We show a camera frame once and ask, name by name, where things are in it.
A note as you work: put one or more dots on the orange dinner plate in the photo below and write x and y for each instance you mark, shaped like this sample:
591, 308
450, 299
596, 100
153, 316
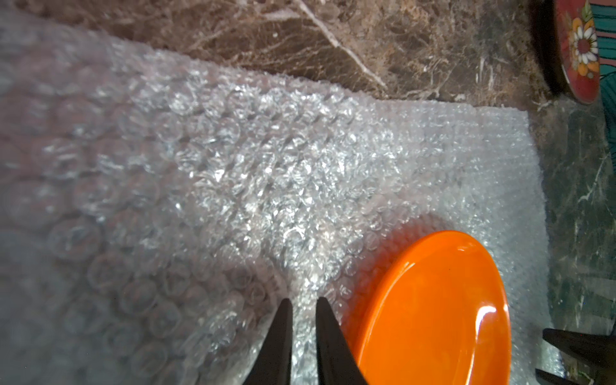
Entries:
439, 315

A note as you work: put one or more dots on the pink bubble bundle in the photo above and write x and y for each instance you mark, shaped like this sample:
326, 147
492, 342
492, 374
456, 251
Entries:
156, 209

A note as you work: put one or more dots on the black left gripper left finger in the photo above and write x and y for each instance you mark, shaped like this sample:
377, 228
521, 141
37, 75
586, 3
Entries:
273, 363

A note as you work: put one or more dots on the red floral dinner plate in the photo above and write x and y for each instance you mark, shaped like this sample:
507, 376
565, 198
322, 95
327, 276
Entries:
569, 49

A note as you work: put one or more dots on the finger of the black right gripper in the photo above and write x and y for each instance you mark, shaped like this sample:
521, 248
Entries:
594, 350
546, 378

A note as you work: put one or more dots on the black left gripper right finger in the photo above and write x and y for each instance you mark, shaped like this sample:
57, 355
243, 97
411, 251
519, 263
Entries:
336, 364

